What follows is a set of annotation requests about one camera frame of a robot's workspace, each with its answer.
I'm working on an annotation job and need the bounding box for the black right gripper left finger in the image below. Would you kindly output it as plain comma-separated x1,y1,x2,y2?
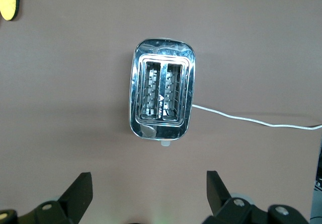
0,172,93,224

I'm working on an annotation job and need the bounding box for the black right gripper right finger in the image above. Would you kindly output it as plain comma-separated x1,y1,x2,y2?
202,171,309,224

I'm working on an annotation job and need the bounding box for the chrome two-slot toaster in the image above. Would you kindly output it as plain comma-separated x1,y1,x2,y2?
128,37,196,148

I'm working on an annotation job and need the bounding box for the brown table cover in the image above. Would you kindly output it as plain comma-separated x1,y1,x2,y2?
0,0,322,224

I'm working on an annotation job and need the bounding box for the yellow quilted oven mitt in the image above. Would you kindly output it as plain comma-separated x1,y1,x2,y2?
0,0,20,21

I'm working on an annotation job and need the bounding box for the white toaster power cable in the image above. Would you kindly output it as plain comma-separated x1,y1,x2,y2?
192,104,322,130

